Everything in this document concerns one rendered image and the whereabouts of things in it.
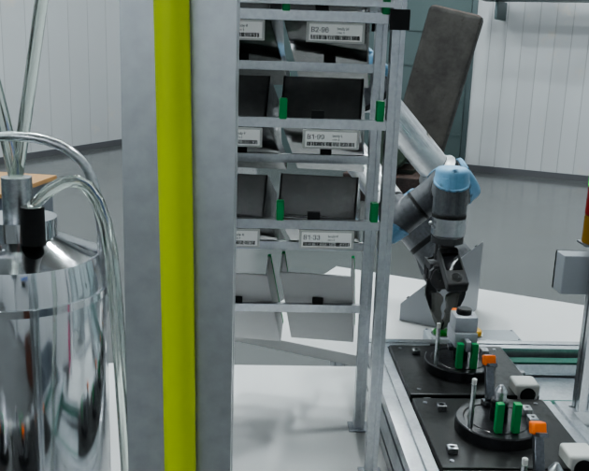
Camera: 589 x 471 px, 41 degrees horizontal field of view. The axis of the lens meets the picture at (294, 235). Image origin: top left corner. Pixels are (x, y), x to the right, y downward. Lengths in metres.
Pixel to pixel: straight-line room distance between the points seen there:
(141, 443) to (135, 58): 0.17
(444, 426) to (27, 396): 0.86
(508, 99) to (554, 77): 0.63
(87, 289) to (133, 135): 0.33
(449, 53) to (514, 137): 2.28
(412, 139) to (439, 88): 6.74
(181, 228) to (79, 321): 0.34
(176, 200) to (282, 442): 1.22
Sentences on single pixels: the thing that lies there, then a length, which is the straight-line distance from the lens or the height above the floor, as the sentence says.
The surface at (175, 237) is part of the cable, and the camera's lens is 0.31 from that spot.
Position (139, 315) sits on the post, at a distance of 0.34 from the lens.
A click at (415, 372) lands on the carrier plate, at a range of 1.57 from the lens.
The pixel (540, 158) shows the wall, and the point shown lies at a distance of 10.67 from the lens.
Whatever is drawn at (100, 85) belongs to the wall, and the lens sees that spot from 11.90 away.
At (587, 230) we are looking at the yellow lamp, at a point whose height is 1.29.
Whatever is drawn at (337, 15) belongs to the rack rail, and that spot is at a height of 1.63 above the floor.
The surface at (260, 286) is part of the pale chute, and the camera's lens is 1.42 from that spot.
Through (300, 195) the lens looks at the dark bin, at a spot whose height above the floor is 1.34.
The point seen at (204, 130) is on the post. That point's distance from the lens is 0.32.
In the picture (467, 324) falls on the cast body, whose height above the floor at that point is 1.07.
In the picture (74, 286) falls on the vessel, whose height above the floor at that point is 1.40.
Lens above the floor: 1.58
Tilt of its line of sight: 14 degrees down
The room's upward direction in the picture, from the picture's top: 2 degrees clockwise
